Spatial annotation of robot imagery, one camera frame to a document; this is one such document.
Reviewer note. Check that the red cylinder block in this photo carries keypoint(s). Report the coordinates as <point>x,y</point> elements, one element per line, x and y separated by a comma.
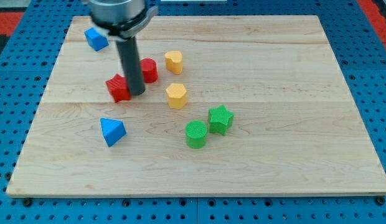
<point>149,69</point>

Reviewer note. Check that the green circle block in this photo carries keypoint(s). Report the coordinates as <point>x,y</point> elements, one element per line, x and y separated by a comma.
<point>196,134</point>

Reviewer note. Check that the red star block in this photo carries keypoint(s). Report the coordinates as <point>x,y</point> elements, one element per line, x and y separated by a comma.
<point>118,89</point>

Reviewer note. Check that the wooden board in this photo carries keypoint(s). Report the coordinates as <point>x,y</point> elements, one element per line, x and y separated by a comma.
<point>296,130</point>

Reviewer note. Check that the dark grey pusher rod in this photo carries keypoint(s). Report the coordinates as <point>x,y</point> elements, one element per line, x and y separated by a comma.
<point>129,58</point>

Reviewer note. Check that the yellow hexagon block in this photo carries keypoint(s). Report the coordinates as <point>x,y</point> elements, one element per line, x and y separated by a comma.
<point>176,95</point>

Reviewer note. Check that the yellow heart block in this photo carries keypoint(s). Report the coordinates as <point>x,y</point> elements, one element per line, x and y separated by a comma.
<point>174,62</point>

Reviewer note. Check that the blue triangle block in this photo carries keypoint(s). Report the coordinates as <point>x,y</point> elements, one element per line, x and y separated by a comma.
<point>112,130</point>

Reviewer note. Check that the blue cube block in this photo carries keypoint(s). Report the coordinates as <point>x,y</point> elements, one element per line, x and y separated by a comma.
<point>95,40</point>

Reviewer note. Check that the green star block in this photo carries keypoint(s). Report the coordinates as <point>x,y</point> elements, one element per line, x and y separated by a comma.
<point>220,119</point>

